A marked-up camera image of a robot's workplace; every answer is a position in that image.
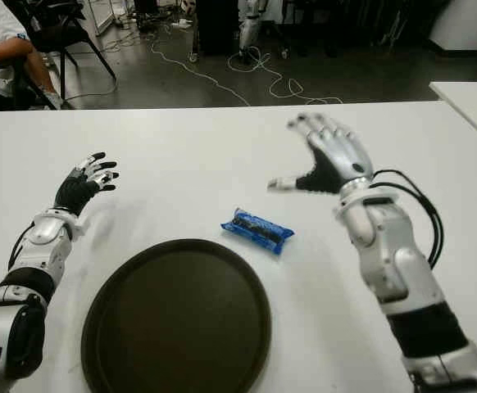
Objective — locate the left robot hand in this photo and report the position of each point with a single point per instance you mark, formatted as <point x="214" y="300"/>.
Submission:
<point x="72" y="192"/>

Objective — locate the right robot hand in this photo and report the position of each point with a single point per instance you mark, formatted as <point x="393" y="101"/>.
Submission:
<point x="341" y="155"/>

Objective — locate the blue Oreo cookie pack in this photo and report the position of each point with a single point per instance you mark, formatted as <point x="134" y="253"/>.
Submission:
<point x="259" y="229"/>

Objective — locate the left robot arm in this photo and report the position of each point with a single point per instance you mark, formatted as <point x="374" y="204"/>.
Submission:
<point x="44" y="245"/>

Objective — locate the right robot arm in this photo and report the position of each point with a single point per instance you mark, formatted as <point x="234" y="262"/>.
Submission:
<point x="386" y="245"/>

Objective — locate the black folding chair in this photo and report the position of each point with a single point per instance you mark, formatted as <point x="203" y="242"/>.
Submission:
<point x="64" y="30"/>
<point x="27" y="82"/>

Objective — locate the white side table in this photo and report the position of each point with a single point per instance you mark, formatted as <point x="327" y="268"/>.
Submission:
<point x="472" y="102"/>

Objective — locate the silver humanoid robot legs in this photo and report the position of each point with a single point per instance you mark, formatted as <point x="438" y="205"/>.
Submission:
<point x="248" y="28"/>

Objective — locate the dark brown round tray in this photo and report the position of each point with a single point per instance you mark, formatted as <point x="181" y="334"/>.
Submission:
<point x="173" y="319"/>

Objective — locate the white curved booth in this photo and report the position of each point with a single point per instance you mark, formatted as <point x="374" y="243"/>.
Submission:
<point x="464" y="24"/>

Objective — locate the black wheeled cabinet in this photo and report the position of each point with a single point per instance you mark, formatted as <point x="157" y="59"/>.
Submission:
<point x="218" y="24"/>

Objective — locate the white panel board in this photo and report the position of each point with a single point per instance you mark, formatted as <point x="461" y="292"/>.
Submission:
<point x="103" y="14"/>

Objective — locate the white power strip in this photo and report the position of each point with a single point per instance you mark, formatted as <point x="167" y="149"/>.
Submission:
<point x="182" y="22"/>

